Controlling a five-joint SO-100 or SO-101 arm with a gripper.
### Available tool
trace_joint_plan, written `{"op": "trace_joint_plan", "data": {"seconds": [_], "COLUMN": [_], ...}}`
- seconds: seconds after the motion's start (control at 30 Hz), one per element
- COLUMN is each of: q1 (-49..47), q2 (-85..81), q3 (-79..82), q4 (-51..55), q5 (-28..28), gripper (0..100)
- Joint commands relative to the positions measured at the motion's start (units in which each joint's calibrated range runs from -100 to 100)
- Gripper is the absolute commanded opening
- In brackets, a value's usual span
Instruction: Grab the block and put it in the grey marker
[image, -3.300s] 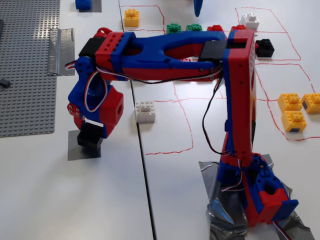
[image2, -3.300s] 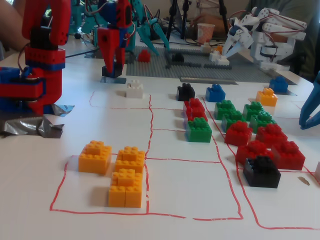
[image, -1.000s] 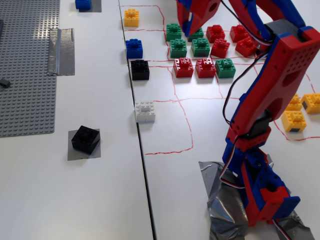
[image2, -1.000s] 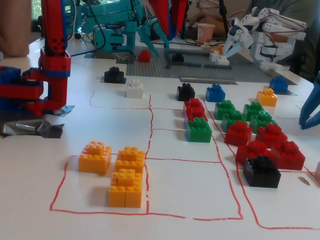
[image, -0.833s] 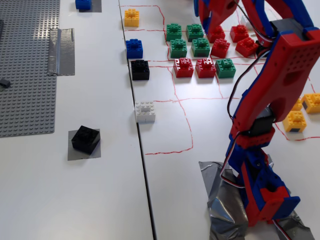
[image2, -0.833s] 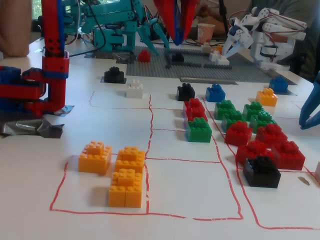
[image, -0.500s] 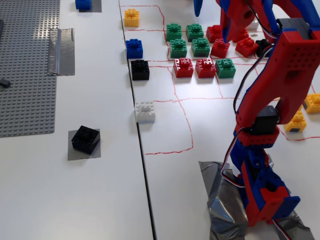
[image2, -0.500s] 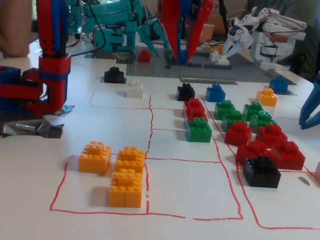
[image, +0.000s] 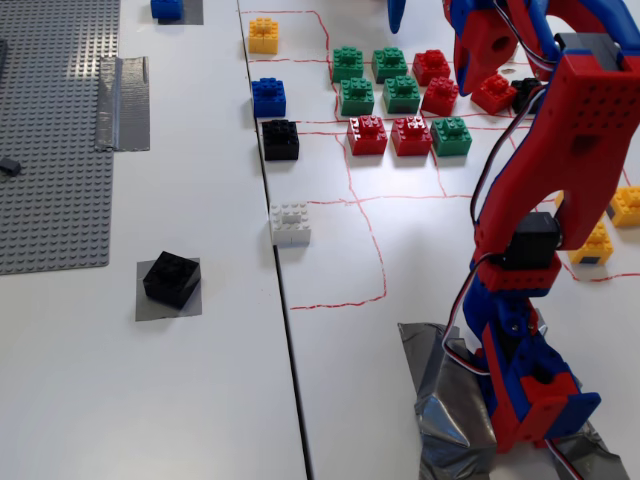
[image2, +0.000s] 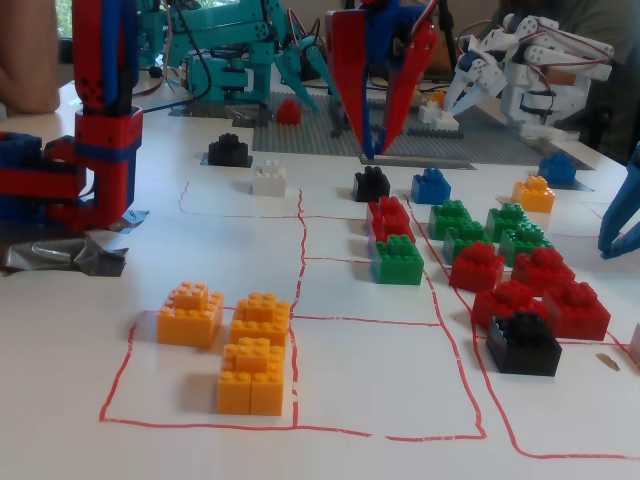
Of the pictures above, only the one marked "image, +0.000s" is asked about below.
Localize grey duct tape strip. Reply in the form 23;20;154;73
94;55;152;153

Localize black red white servo cable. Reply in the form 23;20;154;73
469;81;552;234
544;438;584;480
440;255;494;377

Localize blue toy brick block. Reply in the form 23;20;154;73
250;77;288;119
150;0;185;22

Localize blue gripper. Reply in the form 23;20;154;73
386;0;519;98

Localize crumpled silver duct tape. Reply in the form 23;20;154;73
397;321;632;480

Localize black toy brick block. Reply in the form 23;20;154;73
260;119;301;162
142;250;202;312
510;77;547;116

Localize white toy brick block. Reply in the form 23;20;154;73
269;201;313;248

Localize grey tape marker patch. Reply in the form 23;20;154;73
134;257;203;323
157;0;205;27

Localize green toy brick block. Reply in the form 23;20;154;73
371;46;409;85
331;45;365;84
382;75;422;115
429;115;474;158
339;76;376;117

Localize grey studded baseplate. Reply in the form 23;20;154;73
0;0;122;277

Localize red toy brick block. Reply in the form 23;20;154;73
420;75;460;116
346;115;389;157
390;116;434;158
412;49;452;87
470;73;519;116

